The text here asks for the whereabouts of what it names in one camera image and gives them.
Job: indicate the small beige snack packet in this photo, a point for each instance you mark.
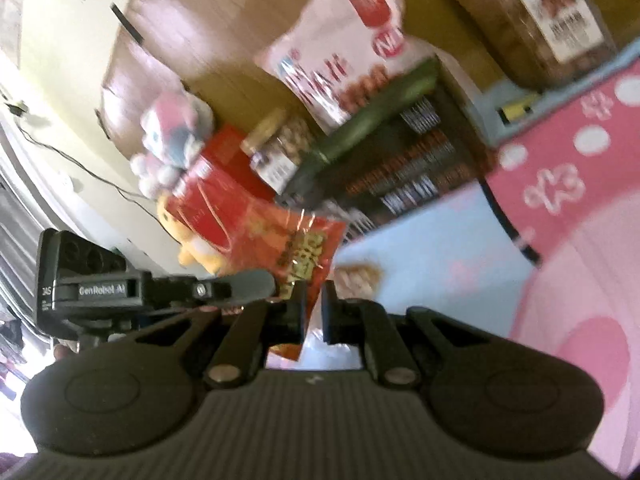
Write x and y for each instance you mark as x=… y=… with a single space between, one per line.
x=357 y=277

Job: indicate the black printed box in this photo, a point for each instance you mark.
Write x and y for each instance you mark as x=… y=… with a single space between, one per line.
x=400 y=170

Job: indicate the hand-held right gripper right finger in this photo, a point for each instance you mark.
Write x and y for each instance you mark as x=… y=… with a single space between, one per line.
x=330 y=316

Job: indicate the yellow plush toy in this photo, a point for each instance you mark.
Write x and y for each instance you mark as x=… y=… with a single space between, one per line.
x=195 y=250

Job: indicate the red gift box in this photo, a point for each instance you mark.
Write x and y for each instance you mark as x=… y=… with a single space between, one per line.
x=215 y=195

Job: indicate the wood grain wall board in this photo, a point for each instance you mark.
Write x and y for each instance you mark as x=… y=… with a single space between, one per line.
x=200 y=15

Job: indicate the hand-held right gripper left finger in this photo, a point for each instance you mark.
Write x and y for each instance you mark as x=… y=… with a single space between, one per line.
x=300 y=310

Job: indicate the pink white snack bag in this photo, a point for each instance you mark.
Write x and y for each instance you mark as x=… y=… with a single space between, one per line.
x=345 y=35

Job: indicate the tall clear pecan jar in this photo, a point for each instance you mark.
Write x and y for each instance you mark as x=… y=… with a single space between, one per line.
x=530 y=15

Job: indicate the black tape strip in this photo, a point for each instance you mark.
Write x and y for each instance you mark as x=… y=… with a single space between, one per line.
x=126 y=22

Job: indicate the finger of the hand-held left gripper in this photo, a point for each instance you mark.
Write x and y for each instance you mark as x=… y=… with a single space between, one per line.
x=245 y=282

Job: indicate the small clear nut jar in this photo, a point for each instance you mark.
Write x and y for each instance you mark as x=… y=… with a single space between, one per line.
x=280 y=147

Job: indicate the printed cartoon pig blanket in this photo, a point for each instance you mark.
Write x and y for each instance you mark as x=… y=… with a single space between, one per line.
x=575 y=220

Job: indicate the pink blue plush toy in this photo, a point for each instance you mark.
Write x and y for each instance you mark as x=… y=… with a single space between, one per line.
x=167 y=127

